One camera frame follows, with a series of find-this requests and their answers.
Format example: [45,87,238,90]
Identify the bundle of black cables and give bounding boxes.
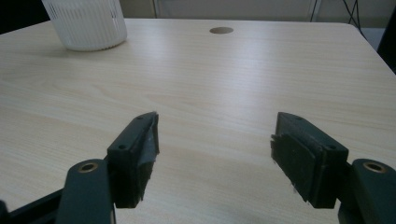
[341,0,369,35]

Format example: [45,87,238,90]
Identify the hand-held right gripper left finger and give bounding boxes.
[106,111,161,209]

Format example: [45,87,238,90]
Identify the black curtain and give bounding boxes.
[0,0,51,35]
[375,5,396,75]

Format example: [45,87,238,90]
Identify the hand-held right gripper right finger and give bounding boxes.
[269,111,350,210]

